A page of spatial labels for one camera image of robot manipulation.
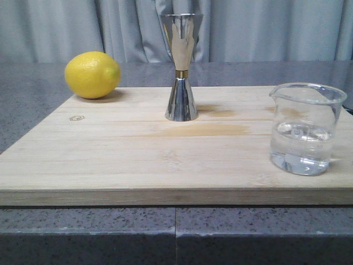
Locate clear glass beaker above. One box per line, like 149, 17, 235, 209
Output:
269, 83, 347, 176

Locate yellow lemon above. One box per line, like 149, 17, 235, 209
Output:
65, 51, 121, 99

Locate steel double jigger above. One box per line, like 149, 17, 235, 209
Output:
160, 13, 203, 121

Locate grey-blue curtain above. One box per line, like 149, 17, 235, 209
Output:
1, 1, 352, 63

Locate light wooden cutting board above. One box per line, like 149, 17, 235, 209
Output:
1, 86, 352, 206

